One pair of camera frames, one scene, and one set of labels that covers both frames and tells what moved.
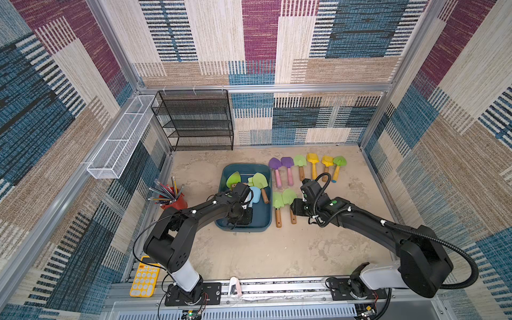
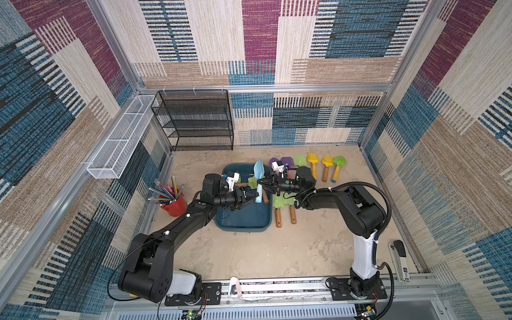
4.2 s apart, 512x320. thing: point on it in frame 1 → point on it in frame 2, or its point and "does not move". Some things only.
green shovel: [278, 202] does not move
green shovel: [288, 197] does not move
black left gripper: [249, 220] → [241, 197]
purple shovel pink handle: [288, 162] does not move
